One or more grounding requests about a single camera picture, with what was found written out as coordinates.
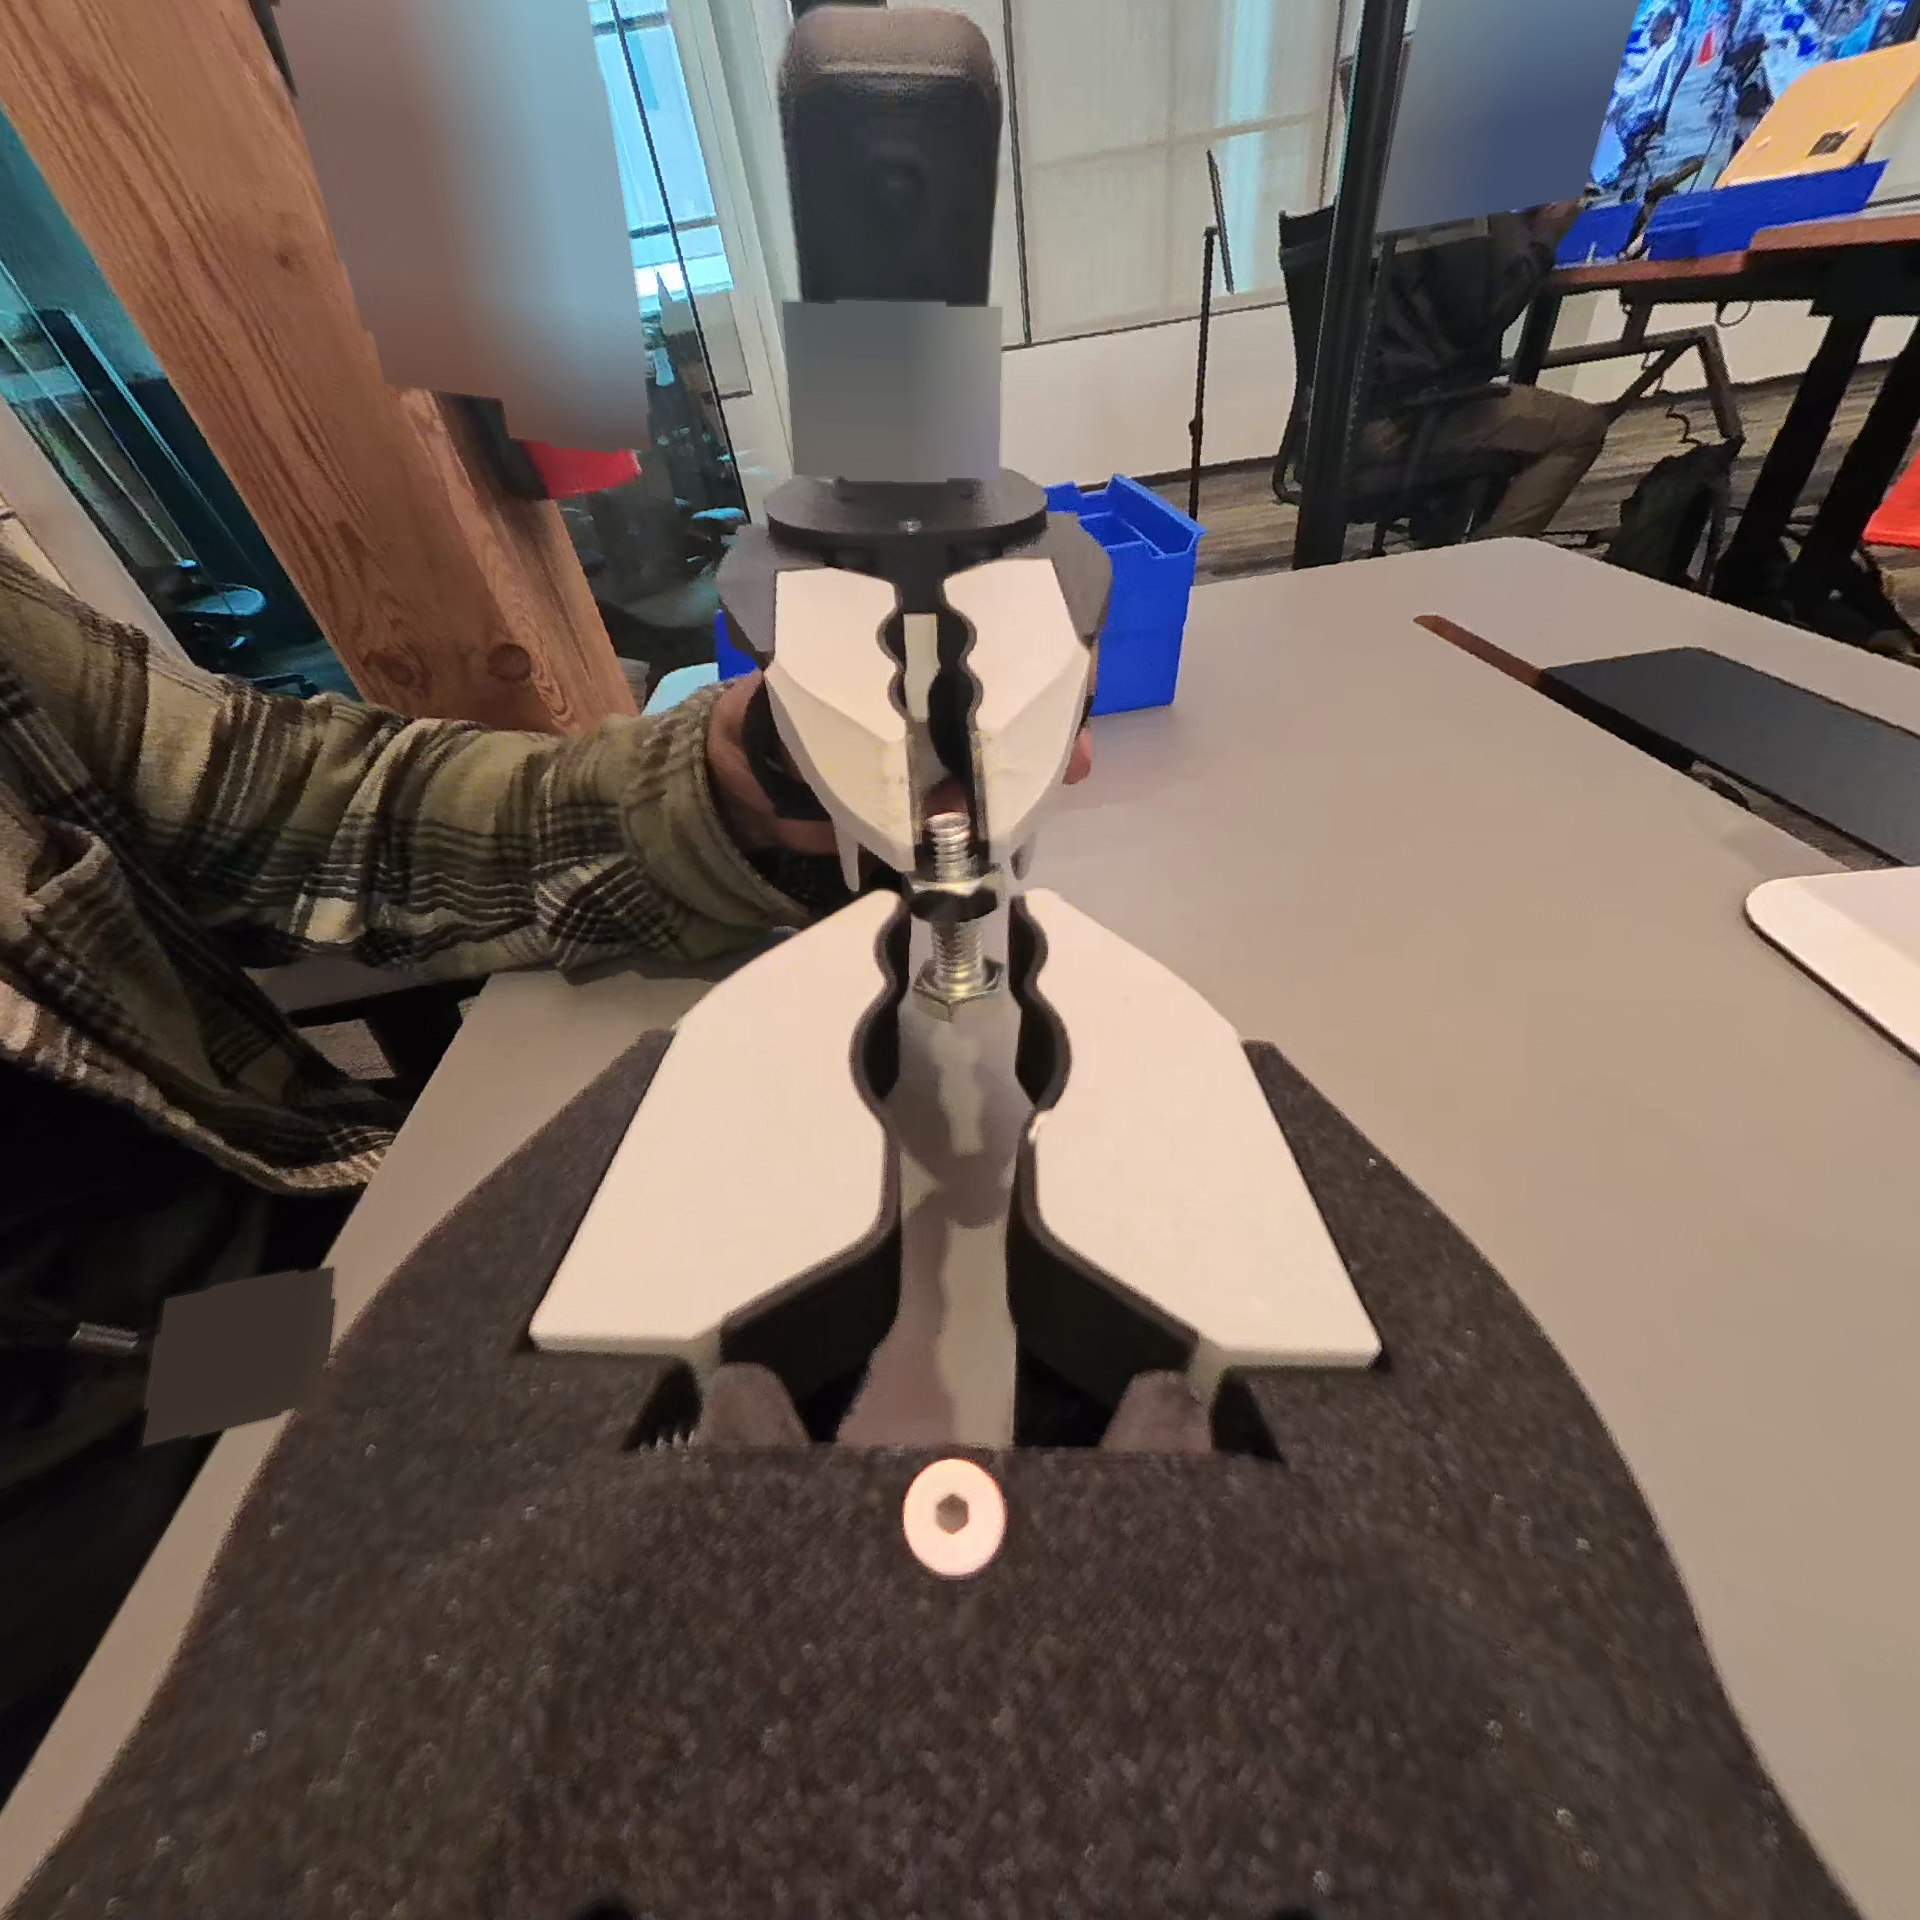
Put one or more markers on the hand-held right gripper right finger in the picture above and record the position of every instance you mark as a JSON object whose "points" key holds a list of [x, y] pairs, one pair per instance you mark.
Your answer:
{"points": [[1184, 1185]]}

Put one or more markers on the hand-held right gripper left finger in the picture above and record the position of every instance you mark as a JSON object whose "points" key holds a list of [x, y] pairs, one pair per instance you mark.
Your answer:
{"points": [[721, 1185]]}

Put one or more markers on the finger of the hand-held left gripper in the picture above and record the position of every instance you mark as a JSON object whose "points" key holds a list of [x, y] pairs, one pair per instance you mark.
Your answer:
{"points": [[1037, 692], [832, 692]]}

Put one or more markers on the steel hex nut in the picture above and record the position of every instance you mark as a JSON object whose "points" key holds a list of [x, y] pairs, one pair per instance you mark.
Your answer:
{"points": [[956, 901]]}

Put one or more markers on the steel hex bolt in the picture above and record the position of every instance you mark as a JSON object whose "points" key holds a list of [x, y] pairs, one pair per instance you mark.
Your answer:
{"points": [[950, 945]]}

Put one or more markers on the person's left forearm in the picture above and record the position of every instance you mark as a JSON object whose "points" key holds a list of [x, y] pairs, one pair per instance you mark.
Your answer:
{"points": [[450, 825]]}

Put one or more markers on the person's left hand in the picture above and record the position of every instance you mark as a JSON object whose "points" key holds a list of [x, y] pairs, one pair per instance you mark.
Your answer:
{"points": [[727, 750]]}

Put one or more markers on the blue plastic bin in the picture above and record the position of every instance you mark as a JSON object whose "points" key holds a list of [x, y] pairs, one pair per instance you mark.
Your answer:
{"points": [[1148, 600]]}

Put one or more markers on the black pole stand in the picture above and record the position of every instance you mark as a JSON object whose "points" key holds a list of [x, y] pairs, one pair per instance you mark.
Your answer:
{"points": [[1200, 375]]}

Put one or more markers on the black mesh chair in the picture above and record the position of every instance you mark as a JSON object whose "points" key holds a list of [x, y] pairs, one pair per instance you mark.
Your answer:
{"points": [[1320, 375]]}

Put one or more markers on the person's black garment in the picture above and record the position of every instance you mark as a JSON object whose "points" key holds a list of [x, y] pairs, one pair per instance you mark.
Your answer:
{"points": [[76, 1200]]}

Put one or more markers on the dark backpack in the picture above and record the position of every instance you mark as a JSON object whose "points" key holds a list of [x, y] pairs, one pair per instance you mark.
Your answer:
{"points": [[1673, 517]]}

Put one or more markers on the person's plaid shirt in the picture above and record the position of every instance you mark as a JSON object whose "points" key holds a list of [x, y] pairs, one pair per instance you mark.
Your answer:
{"points": [[89, 932]]}

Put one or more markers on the white document stand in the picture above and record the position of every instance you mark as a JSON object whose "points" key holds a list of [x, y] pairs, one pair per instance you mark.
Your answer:
{"points": [[1853, 945]]}

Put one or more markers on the blue storage bin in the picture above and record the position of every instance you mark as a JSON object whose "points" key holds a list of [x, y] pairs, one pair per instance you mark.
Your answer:
{"points": [[1756, 212], [1602, 235]]}

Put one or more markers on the wooden beam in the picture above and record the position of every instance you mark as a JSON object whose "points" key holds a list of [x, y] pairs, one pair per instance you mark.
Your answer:
{"points": [[150, 225]]}

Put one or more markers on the wooden table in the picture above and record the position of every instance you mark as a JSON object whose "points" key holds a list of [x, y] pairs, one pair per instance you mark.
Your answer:
{"points": [[1799, 247]]}

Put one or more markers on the yellow cardboard sheet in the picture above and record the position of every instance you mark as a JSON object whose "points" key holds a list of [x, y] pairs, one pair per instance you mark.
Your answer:
{"points": [[1816, 129]]}

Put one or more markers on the red and black wall device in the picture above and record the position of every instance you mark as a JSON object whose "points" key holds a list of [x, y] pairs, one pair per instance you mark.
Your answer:
{"points": [[593, 469]]}

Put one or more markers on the black metal post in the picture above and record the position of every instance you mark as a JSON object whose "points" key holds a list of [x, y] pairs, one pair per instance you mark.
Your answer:
{"points": [[1342, 300]]}

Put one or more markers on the colourful wall screen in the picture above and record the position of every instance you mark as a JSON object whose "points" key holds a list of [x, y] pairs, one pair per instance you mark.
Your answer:
{"points": [[1680, 76]]}

